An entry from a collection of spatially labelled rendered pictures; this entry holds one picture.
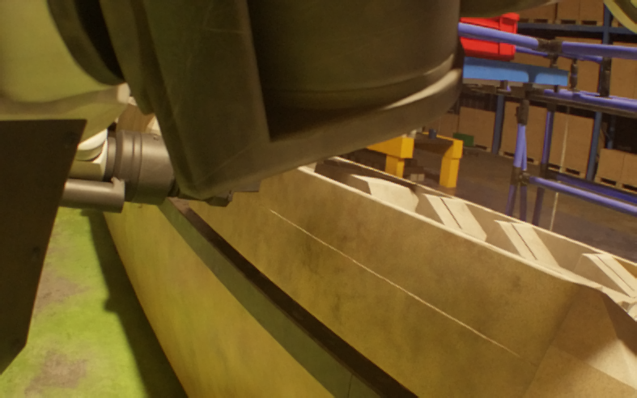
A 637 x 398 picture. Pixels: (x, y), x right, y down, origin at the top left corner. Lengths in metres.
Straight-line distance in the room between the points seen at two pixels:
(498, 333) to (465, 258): 0.09
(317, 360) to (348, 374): 0.08
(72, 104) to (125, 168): 0.35
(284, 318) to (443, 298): 0.35
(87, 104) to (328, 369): 0.58
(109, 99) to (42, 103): 0.04
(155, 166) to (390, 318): 0.33
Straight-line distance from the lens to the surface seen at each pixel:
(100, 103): 0.21
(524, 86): 1.17
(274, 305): 0.82
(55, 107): 0.20
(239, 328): 0.99
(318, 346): 0.71
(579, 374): 0.41
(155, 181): 0.55
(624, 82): 9.87
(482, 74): 0.99
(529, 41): 1.10
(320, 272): 0.68
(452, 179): 6.14
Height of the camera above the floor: 1.14
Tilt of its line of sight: 14 degrees down
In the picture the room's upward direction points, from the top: 5 degrees clockwise
